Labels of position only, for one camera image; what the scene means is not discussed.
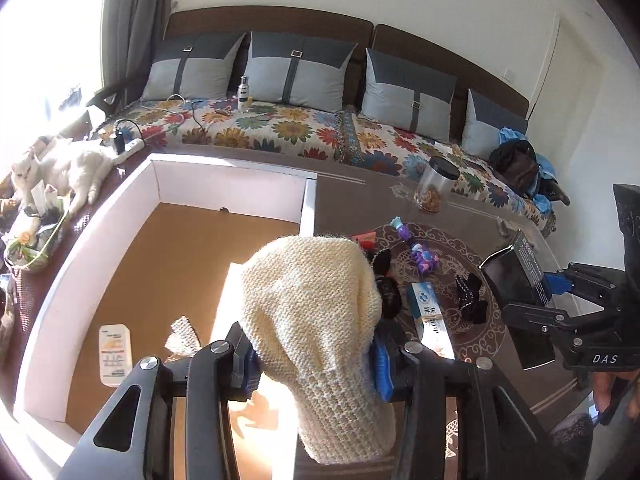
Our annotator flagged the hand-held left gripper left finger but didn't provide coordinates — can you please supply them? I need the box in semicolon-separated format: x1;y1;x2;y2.
57;322;262;480

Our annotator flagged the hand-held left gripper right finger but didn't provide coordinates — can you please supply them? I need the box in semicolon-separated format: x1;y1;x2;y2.
369;330;568;480

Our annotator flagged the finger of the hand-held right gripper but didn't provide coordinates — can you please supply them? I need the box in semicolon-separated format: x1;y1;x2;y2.
542;262;628;311
501;300;608;356

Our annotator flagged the black printed box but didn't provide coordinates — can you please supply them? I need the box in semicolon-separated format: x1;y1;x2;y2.
479;230;557;372

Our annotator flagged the blue white toothpaste box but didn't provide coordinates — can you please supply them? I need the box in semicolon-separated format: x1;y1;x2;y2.
405;281;457;361

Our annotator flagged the cream knitted hat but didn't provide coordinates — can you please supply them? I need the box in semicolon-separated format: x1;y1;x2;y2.
239;234;397;465

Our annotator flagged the white-rimmed cardboard box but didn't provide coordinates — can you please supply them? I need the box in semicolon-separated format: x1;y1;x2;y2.
14;156;318;480

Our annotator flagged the brown patterned desktop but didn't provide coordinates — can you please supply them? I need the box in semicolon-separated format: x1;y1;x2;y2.
0;149;601;480

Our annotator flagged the person's right hand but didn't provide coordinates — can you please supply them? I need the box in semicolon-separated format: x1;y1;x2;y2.
594;369;640;427

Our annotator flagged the patterned fabric bow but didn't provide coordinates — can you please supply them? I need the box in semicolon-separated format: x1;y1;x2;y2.
165;315;202;356

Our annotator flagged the black bag on sofa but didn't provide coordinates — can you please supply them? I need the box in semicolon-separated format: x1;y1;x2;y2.
492;127;559;217

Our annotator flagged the purple toy figure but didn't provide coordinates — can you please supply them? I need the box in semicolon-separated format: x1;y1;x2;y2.
409;242;441;274

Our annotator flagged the white printed packet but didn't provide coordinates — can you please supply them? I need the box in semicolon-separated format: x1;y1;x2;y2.
98;324;132;387

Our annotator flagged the clear jar with black lid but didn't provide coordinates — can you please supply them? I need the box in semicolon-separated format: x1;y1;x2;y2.
412;156;461;214

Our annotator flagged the white door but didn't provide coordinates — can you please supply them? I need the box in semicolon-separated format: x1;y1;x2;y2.
529;16;609;202

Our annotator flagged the floral sofa cover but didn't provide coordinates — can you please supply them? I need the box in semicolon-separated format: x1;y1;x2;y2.
96;96;557;235

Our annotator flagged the white power strip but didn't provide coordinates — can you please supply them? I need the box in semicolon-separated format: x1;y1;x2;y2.
106;137;146;159

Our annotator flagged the white cat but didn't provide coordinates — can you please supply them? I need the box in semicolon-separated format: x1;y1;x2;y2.
11;135;132;219

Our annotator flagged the white tissue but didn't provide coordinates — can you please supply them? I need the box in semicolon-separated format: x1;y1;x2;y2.
29;182;64;212

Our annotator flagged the dark chair armrest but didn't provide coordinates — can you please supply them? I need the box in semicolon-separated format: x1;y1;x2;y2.
85;79;132;112

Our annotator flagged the brown sofa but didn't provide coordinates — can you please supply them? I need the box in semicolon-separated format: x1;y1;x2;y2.
161;6;532;161

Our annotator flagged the grey curtain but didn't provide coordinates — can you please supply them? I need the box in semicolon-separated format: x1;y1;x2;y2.
101;0;174;107

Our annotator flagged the grey cushion with strap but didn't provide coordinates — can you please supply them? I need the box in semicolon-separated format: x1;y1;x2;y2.
359;48;459;142
460;88;529;161
141;32;247;102
243;30;359;111

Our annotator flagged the wire basket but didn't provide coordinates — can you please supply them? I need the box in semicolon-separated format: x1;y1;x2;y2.
3;194;71;274

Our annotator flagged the black cable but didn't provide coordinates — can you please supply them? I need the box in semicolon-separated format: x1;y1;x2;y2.
187;100;212;137

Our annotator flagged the black charger with cable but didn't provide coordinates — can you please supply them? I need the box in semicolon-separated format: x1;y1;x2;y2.
113;118;144;155

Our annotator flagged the white charging cable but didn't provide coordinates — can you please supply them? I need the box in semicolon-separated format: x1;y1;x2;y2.
141;93;202;134

